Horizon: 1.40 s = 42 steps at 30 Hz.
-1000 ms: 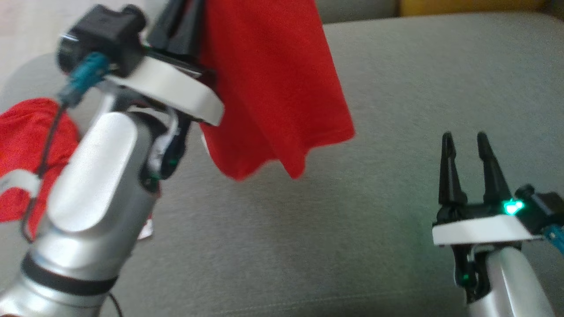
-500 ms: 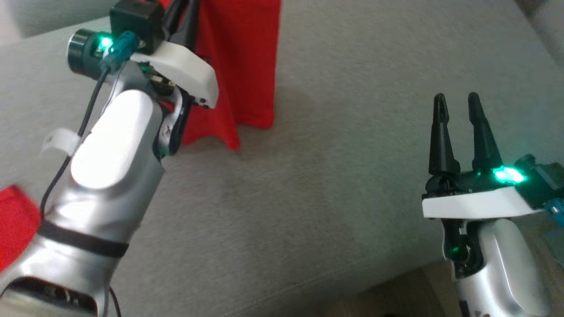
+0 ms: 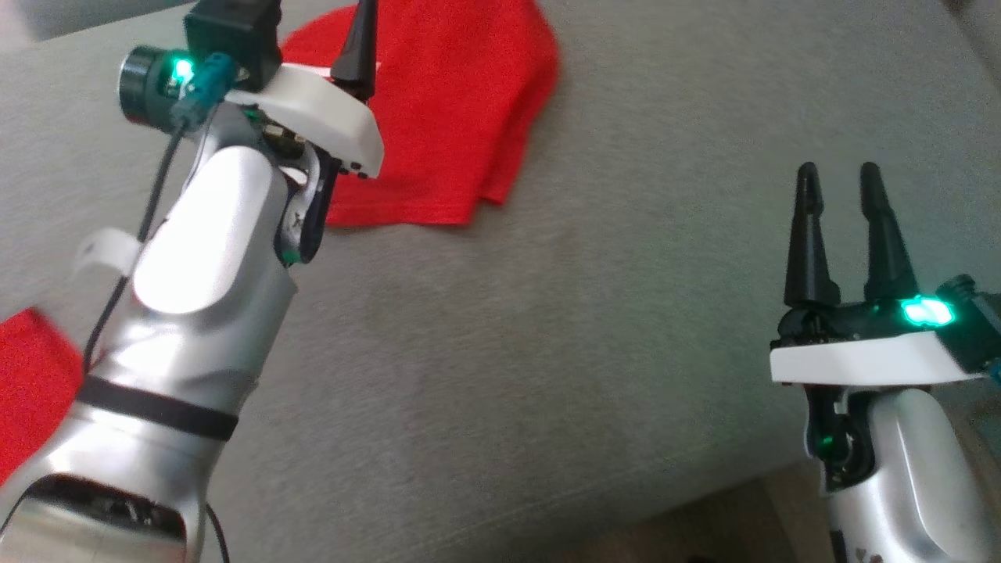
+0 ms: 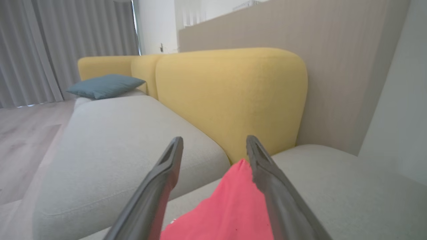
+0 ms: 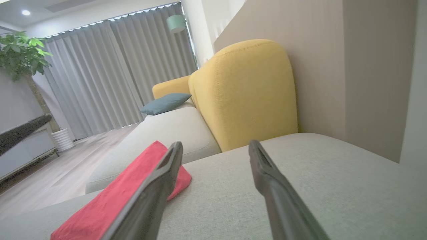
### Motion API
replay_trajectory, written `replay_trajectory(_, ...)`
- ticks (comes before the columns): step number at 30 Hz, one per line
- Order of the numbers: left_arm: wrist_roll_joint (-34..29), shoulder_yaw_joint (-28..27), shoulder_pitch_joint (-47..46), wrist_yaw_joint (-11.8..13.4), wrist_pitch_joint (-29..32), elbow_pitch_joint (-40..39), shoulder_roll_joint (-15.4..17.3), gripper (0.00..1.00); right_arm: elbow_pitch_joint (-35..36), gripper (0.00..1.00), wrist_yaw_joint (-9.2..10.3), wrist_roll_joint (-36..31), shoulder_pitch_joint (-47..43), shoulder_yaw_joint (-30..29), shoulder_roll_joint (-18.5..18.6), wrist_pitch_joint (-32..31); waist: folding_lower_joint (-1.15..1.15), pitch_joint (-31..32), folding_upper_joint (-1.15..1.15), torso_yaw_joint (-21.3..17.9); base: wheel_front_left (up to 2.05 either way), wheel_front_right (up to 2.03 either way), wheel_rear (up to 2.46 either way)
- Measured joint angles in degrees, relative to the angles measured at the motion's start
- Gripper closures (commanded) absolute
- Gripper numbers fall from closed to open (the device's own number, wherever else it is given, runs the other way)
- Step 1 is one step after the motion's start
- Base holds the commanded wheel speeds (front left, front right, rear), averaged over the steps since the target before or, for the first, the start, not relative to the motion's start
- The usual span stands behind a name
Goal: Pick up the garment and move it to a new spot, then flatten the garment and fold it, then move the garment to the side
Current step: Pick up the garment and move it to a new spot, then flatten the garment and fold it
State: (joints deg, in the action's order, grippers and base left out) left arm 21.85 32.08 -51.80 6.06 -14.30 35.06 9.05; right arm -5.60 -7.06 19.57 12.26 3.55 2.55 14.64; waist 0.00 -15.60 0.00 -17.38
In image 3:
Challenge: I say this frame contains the grey sofa seat cushion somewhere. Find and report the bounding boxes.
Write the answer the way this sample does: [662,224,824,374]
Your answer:
[0,0,1001,563]

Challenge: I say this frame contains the red mesh shorts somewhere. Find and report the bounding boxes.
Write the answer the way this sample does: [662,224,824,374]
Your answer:
[0,307,85,486]

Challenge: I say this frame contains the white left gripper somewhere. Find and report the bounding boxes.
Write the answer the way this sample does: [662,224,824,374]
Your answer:
[227,0,385,181]

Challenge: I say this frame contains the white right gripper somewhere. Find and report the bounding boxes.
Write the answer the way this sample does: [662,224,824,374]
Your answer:
[770,162,988,385]

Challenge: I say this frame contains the white cable tag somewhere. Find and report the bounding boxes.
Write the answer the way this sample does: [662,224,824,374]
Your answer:
[74,227,143,279]

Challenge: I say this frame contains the red jersey with white sleeves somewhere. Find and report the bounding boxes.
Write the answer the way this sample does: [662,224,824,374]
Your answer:
[280,0,561,228]

